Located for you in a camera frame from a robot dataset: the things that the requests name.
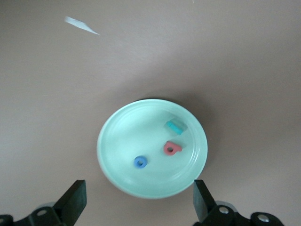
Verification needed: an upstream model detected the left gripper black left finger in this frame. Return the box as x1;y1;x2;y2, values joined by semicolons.
14;179;87;226

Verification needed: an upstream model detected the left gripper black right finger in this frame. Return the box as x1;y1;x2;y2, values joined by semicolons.
192;179;252;226

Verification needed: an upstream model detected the pink foam letter b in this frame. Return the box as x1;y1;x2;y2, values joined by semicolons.
163;140;183;157

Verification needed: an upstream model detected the blue foam letter o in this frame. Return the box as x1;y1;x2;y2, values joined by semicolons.
134;155;149;170

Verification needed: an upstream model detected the teal foam letter l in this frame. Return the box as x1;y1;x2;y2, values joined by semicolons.
166;120;185;135

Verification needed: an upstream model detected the light green plate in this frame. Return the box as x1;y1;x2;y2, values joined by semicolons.
96;98;208;200

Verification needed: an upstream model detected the brown table cover sheet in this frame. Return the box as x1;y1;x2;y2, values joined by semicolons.
0;0;301;226

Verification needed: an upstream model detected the white paper scrap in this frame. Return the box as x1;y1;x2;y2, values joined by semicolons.
64;16;101;36

